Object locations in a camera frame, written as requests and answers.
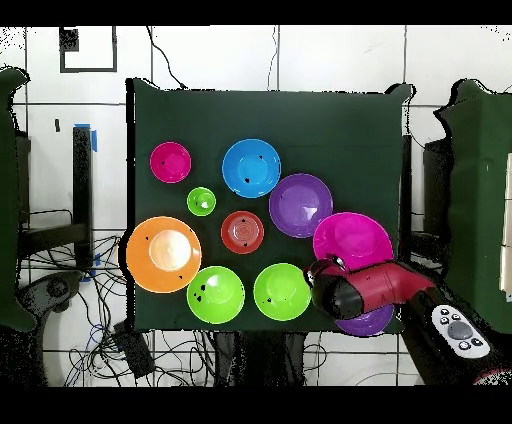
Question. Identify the dark green table cloth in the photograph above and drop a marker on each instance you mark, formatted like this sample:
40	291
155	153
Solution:
280	120

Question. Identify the dark pedestal leg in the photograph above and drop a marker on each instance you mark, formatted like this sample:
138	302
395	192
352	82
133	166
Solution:
56	288

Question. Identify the green bowl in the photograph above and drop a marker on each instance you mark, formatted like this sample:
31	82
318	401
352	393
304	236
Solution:
282	292
216	304

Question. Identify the large pink bowl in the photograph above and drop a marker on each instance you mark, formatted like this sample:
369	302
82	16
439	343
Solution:
352	236

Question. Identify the blue bowl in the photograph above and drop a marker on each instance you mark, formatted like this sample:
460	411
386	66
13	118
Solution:
251	168

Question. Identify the green cup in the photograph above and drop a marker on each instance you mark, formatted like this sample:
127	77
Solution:
201	201

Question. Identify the green cloth side table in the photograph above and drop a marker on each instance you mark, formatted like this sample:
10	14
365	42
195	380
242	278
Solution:
476	180
8	200

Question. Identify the large orange bowl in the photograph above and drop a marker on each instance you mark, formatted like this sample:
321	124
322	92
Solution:
164	276

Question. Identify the black square frame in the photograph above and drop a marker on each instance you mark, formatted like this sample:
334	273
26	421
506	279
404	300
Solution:
88	70

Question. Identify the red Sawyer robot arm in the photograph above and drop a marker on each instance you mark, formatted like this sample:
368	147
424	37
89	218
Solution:
384	286

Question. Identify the black metal stand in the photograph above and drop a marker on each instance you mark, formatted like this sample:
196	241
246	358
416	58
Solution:
407	168
82	180

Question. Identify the black power strip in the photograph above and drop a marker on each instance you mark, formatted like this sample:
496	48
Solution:
134	350

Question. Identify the small red-orange bowl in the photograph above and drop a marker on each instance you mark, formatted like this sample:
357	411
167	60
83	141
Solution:
242	232

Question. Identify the purple bowl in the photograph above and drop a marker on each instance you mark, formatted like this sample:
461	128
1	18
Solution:
300	206
368	326

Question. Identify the small crimson bowl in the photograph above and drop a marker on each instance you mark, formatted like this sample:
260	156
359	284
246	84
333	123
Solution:
170	162

